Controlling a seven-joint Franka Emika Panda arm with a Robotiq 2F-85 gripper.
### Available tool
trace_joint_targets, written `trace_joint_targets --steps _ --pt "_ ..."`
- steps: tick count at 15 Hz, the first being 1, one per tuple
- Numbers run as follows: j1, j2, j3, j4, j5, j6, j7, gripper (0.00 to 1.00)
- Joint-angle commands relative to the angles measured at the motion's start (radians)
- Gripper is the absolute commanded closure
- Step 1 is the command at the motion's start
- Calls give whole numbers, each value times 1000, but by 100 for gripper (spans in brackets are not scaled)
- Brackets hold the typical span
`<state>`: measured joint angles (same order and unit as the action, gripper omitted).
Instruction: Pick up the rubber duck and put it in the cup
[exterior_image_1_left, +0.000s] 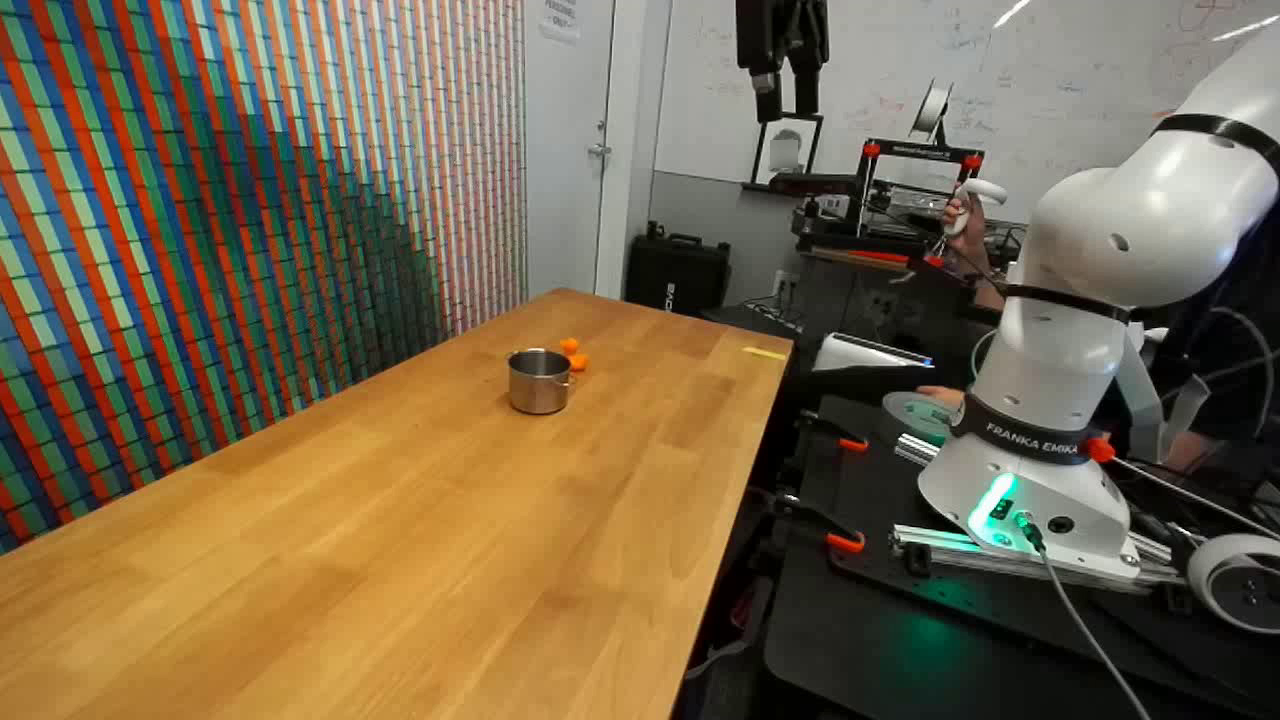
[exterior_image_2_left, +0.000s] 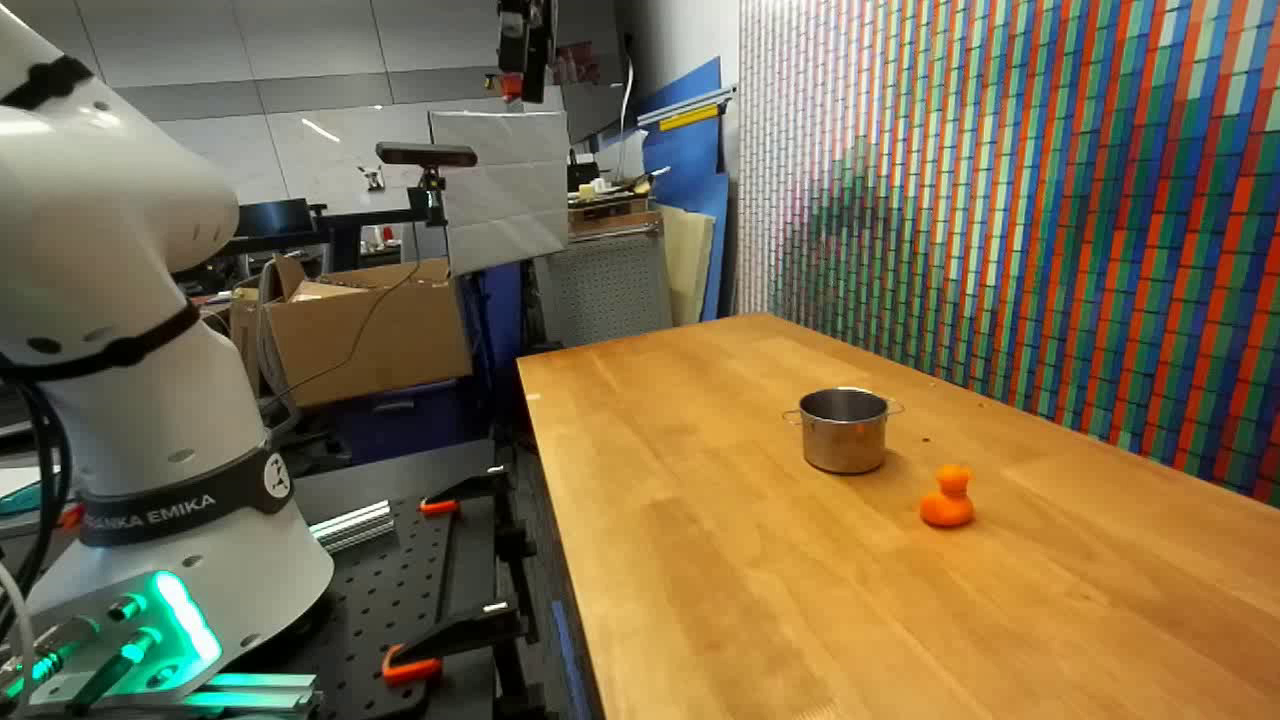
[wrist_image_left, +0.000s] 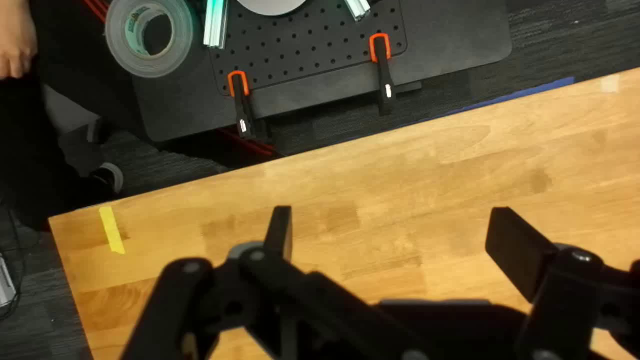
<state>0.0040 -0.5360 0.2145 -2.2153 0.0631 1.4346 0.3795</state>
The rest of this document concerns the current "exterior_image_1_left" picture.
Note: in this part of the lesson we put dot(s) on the orange black clamp far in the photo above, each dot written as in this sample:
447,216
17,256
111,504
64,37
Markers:
842,435

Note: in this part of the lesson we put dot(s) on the white tape roll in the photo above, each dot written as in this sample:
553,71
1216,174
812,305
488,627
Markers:
1239,576

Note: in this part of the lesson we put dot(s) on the orange rubber duck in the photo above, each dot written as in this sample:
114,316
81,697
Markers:
576,356

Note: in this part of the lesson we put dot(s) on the black hard case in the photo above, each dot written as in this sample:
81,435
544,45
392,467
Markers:
669,270

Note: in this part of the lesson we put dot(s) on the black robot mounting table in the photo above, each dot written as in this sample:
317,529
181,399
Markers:
969,647

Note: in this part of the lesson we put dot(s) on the black red 3D printer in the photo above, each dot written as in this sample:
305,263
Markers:
888,202

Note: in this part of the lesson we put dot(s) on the orange black clamp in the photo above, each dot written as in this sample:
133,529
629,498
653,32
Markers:
842,435
839,536

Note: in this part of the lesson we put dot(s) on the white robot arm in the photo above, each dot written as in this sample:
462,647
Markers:
1105,240

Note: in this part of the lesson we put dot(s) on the small metal cup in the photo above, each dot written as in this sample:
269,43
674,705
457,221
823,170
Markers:
537,381

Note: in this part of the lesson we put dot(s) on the framed portrait picture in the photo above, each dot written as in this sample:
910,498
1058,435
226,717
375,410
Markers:
787,145

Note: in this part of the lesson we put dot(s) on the orange black clamp near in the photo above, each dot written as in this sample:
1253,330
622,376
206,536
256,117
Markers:
839,536

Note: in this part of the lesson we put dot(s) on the hanging black jacket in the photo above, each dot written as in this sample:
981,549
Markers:
783,32

